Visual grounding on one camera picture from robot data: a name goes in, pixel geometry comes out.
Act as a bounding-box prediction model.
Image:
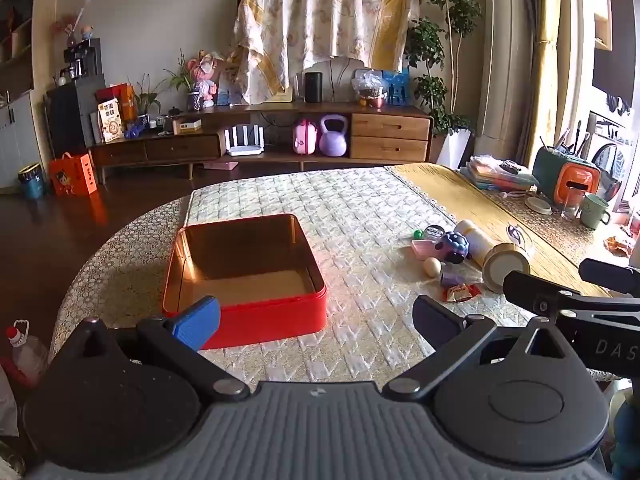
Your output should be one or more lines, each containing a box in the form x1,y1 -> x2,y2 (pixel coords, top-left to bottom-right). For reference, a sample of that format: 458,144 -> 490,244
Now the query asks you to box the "washing machine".
590,110 -> 640,201

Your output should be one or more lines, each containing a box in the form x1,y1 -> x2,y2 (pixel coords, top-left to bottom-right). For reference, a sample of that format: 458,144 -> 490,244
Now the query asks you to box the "wooden media cabinet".
87,102 -> 433,183

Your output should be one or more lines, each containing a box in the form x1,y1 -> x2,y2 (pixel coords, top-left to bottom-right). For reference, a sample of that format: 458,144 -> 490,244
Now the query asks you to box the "yellow curtain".
530,0 -> 566,161

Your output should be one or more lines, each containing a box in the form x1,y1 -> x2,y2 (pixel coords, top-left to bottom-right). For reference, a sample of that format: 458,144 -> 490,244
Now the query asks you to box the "white router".
224,125 -> 265,157

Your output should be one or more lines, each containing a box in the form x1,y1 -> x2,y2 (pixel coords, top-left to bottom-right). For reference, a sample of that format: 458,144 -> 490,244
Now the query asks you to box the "clear plastic bag with fruit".
352,71 -> 388,109

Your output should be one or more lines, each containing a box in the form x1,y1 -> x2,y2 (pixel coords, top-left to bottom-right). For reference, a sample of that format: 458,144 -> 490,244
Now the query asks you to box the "orange snack wrapper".
605,235 -> 633,257

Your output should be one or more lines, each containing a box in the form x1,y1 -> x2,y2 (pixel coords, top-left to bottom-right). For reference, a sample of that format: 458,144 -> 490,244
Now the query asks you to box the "orange gift bag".
48,152 -> 97,197

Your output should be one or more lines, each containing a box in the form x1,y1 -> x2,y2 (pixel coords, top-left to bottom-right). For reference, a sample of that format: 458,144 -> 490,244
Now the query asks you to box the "red white candy wrapper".
445,282 -> 485,303

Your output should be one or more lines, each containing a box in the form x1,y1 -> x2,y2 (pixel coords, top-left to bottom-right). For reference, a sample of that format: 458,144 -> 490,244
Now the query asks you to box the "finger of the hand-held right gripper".
502,270 -> 640,320
579,258 -> 640,295

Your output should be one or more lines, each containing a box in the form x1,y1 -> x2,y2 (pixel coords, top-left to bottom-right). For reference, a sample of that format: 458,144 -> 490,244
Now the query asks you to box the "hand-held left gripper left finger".
75,296 -> 251,403

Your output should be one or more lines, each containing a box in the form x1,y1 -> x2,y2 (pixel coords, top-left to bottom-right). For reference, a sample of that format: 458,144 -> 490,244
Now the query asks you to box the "black bottle with green cap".
412,225 -> 455,241

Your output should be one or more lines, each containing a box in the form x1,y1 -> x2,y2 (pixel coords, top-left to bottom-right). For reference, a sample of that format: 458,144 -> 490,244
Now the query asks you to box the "red gift bag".
96,84 -> 136,121

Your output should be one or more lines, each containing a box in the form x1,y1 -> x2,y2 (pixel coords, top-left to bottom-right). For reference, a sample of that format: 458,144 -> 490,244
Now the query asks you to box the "small purple packet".
440,265 -> 471,288

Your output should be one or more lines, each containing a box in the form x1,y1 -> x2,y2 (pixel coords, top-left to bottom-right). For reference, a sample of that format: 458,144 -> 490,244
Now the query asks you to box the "black coffee machine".
62,37 -> 102,81

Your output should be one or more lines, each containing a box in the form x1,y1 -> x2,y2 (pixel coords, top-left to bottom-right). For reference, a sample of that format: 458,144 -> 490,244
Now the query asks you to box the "purple kettlebell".
319,115 -> 348,157

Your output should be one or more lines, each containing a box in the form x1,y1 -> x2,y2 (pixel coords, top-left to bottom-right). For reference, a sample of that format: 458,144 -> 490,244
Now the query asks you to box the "black cylindrical speaker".
305,72 -> 325,104

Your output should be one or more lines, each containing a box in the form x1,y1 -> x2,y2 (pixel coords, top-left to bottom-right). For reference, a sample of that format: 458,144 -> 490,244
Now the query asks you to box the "cream cylindrical canister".
452,219 -> 532,295

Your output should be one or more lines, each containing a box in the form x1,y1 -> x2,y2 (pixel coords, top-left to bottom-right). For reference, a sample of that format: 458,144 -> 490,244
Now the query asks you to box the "small potted plant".
165,50 -> 203,112

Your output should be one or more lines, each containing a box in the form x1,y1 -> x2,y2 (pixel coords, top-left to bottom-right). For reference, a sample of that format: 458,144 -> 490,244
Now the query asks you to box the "wall shelf cabinet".
0,0 -> 56,196

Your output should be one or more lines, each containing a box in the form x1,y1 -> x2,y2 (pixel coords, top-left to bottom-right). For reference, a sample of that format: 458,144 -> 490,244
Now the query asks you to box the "blue bucket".
17,162 -> 47,200

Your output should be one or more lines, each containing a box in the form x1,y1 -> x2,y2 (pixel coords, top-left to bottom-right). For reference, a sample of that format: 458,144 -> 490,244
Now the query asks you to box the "green orange desk organizer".
531,147 -> 602,202

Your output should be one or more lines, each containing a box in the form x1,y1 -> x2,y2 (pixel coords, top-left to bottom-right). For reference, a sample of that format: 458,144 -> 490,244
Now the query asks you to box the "white standing air conditioner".
477,0 -> 533,166

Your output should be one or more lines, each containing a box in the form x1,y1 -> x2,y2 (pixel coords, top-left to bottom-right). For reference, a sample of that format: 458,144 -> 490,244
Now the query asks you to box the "plastic bottle with red cap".
5,320 -> 51,386

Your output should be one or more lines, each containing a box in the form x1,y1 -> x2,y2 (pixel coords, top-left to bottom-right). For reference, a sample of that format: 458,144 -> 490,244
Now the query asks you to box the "small blue white object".
506,222 -> 533,251

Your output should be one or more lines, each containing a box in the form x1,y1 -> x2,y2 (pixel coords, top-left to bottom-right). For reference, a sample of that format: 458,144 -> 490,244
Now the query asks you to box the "black mini fridge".
46,74 -> 107,158

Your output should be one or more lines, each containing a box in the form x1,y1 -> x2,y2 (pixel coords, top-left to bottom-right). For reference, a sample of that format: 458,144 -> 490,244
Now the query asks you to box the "stack of books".
460,155 -> 538,193

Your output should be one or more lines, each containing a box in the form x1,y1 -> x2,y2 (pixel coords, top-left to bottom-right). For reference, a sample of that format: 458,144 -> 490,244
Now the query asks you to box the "tall green potted plant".
405,0 -> 483,136

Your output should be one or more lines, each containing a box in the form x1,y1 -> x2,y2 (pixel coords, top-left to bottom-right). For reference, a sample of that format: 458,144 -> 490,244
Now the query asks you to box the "cereal box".
96,98 -> 125,143

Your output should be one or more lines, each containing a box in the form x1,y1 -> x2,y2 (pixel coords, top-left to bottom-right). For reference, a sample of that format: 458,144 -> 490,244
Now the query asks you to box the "pink plush doll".
187,50 -> 226,108

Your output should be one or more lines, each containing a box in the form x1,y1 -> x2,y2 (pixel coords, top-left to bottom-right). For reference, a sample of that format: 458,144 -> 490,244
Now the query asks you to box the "white quilted table cloth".
50,166 -> 551,396

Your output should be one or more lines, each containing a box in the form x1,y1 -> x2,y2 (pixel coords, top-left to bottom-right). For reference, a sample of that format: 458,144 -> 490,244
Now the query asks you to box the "red metal tin box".
161,213 -> 328,351

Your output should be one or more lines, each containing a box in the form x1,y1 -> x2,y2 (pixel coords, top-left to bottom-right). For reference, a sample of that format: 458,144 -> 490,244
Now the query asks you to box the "white plant pot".
440,127 -> 475,171

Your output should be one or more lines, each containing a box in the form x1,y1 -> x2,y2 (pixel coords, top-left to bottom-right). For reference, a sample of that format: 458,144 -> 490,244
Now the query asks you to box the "blue printed box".
382,67 -> 411,103

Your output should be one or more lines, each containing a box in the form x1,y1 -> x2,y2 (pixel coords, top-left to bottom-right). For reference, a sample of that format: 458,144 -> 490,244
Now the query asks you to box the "clear drinking glass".
560,189 -> 583,220

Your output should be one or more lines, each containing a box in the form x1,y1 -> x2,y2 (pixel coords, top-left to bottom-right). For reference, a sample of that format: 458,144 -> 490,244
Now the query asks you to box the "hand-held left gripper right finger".
382,295 -> 576,401

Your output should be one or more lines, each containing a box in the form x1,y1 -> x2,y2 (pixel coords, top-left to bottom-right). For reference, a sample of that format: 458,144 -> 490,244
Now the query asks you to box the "printed yellow white cloth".
234,0 -> 423,106

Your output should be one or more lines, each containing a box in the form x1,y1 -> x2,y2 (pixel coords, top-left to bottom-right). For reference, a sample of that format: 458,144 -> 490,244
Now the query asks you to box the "green mug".
580,193 -> 612,231

